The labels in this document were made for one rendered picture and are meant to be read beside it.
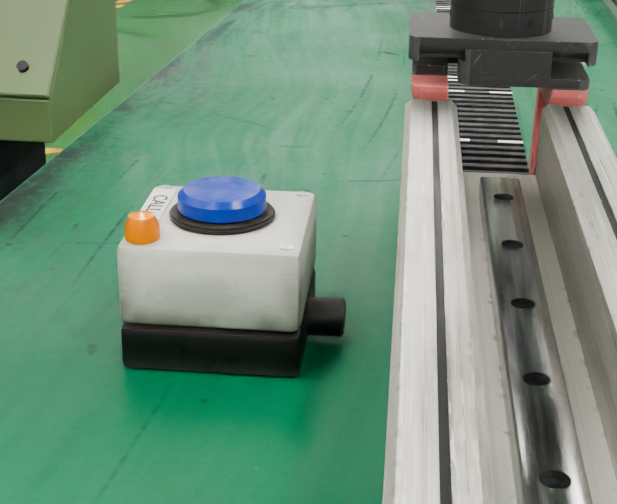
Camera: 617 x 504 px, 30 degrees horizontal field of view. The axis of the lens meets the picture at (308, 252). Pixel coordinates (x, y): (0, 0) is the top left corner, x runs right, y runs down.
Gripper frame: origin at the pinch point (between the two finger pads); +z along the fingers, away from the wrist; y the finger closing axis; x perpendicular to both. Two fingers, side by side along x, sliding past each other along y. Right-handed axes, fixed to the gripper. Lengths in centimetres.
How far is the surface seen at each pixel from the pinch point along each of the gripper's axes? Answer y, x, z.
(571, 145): 2.8, -12.4, -6.2
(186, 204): -14.5, -18.8, -4.8
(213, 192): -13.4, -18.0, -5.1
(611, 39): 15, 50, 3
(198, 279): -13.6, -21.3, -2.4
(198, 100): -21.6, 22.5, 2.4
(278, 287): -10.1, -21.3, -2.2
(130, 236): -16.5, -20.9, -4.1
